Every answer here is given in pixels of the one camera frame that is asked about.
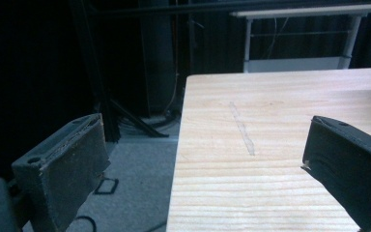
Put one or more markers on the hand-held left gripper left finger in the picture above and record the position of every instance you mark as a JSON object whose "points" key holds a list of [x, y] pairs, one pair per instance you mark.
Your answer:
{"points": [[67, 167]]}

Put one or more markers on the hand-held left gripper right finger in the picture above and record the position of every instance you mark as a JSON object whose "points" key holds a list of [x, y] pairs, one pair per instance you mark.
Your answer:
{"points": [[351, 161]]}

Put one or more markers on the black metal stand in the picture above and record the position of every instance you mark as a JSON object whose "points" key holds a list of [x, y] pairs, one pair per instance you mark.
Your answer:
{"points": [[109, 106]]}

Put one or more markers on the dark curtain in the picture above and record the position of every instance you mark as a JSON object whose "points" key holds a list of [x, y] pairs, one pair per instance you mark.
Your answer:
{"points": [[22, 80]]}

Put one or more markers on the clear tape strip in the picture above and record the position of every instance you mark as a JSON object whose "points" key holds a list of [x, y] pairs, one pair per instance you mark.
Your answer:
{"points": [[242, 129]]}

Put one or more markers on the white metal frame table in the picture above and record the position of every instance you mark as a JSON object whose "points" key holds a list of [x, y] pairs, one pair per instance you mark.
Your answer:
{"points": [[298, 61]]}

